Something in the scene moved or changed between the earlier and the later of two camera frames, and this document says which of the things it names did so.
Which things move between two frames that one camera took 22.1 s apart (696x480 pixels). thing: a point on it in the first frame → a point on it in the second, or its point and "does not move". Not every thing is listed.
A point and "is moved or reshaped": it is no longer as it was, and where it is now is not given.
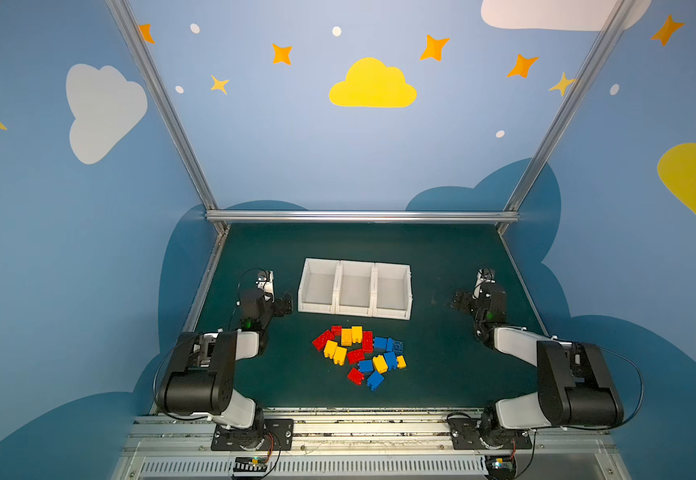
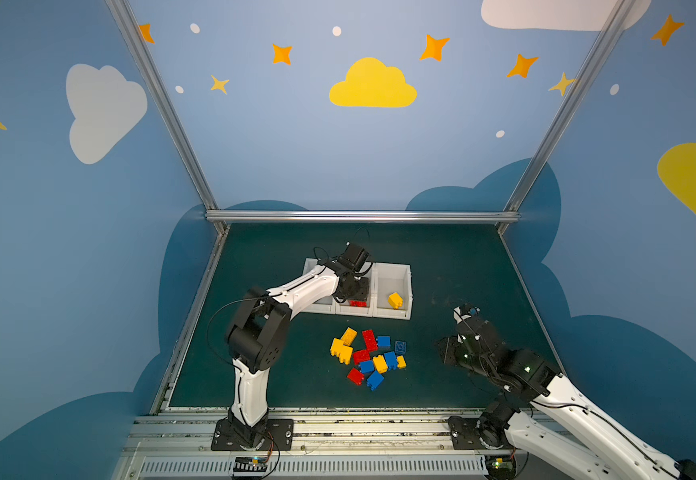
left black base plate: [267, 434] does not move
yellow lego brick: [380, 364] does not move
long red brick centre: [367, 341] does not move
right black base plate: [471, 433] does not move
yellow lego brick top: [357, 334] → [395, 300]
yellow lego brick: [340, 356] is moved or reshaped
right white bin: [392, 291] does not move
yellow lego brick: [346, 337] does not move
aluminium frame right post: [596, 56] does not move
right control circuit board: [500, 467] does not move
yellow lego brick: [329, 349] is moved or reshaped
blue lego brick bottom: [375, 380] does not move
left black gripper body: [280, 303] → [355, 288]
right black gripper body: [465, 301] → [451, 350]
